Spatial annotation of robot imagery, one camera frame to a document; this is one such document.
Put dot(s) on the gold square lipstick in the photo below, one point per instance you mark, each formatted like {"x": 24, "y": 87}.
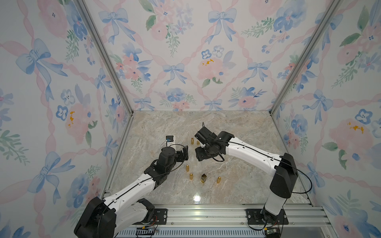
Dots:
{"x": 203, "y": 178}

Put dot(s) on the aluminium corner post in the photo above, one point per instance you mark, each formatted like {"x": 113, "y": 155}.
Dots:
{"x": 309, "y": 47}
{"x": 89, "y": 23}

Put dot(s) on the aluminium corner post right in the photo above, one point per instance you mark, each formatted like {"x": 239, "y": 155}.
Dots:
{"x": 309, "y": 47}

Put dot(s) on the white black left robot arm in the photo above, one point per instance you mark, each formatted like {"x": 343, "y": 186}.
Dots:
{"x": 105, "y": 218}

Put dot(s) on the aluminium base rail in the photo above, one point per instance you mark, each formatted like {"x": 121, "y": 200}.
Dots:
{"x": 232, "y": 221}

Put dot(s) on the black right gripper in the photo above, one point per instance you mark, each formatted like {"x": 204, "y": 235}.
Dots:
{"x": 199, "y": 155}

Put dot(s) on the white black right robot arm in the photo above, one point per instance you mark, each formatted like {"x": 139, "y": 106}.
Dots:
{"x": 281, "y": 168}

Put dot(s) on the aluminium corner post left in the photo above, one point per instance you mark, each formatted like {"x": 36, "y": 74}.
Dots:
{"x": 89, "y": 23}

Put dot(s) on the green circuit board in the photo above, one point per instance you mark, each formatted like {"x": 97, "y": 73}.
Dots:
{"x": 272, "y": 233}

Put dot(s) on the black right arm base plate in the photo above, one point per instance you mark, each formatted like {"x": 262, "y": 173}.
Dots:
{"x": 259, "y": 217}

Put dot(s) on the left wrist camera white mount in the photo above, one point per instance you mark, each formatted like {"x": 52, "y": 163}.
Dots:
{"x": 170, "y": 140}

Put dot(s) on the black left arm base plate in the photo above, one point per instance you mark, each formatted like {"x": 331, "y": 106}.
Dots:
{"x": 156, "y": 217}

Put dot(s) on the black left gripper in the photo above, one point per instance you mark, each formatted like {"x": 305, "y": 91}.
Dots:
{"x": 180, "y": 157}

